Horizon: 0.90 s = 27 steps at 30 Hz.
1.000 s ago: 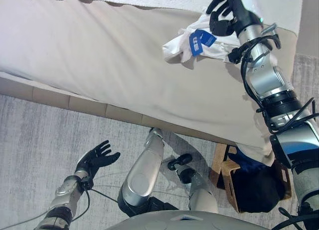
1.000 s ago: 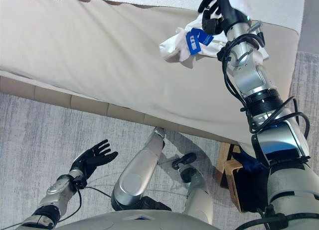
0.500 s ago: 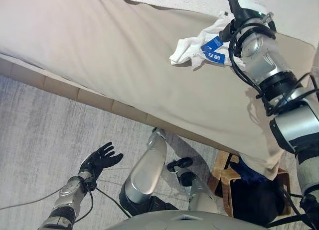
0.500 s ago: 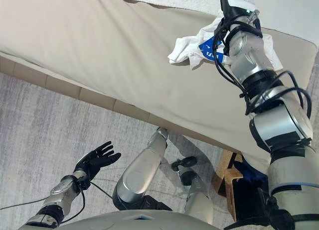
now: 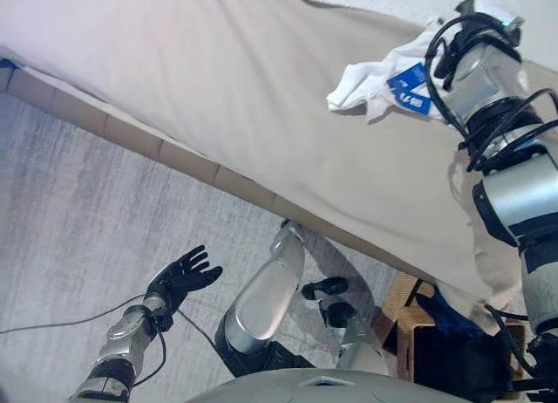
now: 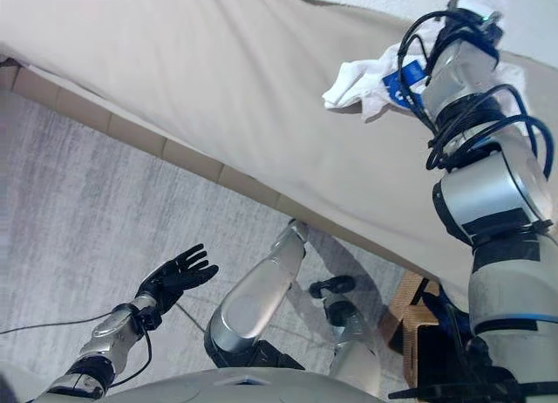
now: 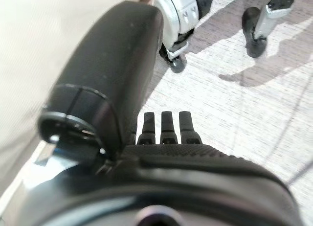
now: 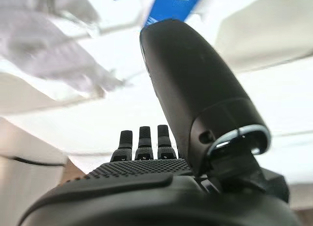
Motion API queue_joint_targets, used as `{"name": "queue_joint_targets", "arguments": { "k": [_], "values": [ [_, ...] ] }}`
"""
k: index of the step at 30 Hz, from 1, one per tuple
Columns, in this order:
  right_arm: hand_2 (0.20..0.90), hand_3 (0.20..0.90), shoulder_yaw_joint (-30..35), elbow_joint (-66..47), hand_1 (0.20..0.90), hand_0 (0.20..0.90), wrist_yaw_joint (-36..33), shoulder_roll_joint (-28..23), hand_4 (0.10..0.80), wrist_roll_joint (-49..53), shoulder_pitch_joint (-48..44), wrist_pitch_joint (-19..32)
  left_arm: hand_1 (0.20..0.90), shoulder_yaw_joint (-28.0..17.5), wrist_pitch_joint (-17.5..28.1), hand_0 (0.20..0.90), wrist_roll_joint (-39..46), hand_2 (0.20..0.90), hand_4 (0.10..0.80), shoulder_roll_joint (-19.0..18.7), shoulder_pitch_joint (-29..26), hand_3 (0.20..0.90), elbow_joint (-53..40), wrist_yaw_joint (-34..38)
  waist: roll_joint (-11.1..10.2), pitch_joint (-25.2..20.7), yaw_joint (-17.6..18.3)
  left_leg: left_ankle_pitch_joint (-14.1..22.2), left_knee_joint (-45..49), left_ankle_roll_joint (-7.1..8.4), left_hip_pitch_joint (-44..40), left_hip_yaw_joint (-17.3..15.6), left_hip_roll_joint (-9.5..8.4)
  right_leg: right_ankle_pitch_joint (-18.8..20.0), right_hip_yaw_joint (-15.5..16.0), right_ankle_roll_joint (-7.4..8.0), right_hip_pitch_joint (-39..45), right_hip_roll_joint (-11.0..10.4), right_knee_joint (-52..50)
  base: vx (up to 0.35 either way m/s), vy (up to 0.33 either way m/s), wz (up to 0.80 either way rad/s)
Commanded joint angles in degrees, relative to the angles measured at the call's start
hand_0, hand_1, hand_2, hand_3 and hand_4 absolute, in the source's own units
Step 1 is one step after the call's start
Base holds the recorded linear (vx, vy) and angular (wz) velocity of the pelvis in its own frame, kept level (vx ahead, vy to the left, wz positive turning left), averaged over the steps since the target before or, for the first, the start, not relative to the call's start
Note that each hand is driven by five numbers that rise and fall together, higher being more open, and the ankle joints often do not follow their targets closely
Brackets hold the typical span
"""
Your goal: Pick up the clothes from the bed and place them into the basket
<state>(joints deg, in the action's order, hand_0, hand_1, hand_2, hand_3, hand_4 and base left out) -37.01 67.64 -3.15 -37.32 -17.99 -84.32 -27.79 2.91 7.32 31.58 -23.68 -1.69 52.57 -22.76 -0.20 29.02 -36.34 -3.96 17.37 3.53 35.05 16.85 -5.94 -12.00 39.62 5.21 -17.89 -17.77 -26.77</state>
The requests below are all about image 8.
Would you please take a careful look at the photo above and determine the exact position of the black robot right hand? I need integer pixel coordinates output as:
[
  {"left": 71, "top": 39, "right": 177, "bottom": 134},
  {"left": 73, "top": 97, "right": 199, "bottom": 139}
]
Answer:
[{"left": 17, "top": 18, "right": 301, "bottom": 226}]

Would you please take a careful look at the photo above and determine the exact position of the bed with beige cover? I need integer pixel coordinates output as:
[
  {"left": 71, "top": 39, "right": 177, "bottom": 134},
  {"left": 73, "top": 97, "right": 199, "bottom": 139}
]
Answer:
[{"left": 0, "top": 0, "right": 313, "bottom": 226}]

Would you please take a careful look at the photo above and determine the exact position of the blue tag with white print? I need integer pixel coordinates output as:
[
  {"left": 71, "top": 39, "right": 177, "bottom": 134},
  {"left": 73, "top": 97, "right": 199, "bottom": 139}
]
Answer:
[{"left": 108, "top": 0, "right": 206, "bottom": 29}]

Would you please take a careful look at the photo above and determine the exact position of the white garment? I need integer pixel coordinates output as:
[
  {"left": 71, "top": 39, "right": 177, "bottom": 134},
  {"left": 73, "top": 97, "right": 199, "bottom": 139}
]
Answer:
[{"left": 0, "top": 0, "right": 158, "bottom": 99}]

